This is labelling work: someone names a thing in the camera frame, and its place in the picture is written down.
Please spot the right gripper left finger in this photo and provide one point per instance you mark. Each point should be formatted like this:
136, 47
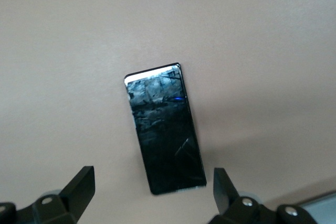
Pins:
77, 190

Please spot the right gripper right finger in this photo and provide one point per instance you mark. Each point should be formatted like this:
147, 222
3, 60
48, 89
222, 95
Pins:
225, 195

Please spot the long black slab phone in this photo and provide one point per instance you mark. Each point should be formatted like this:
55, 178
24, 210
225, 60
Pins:
168, 142

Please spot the silver closed laptop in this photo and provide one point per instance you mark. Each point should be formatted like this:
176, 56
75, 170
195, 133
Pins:
323, 208

